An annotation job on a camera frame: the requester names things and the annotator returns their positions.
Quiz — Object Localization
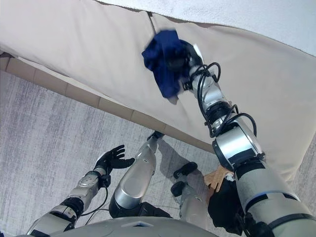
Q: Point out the grey textured rug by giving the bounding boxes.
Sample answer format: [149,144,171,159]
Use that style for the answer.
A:
[0,70,316,237]

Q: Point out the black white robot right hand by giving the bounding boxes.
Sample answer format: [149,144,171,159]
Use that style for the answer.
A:
[167,40,205,83]

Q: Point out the blue garment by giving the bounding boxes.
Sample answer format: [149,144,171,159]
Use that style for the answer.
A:
[142,29,196,99]

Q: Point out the beige bed cover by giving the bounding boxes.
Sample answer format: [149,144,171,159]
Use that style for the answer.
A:
[0,0,316,200]

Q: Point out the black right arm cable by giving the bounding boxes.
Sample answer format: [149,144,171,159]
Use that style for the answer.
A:
[196,61,258,139]

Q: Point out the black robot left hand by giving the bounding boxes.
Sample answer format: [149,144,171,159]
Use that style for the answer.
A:
[95,145,135,173]

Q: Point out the silver robot left leg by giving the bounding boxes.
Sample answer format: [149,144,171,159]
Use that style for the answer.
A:
[108,130,165,218]

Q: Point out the silver robot legs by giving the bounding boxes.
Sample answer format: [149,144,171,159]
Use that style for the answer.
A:
[0,50,218,155]

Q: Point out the black garment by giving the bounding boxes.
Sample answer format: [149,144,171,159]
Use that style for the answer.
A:
[207,177,247,235]

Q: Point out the silver robot torso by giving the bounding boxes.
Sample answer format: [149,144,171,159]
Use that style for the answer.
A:
[41,216,220,237]

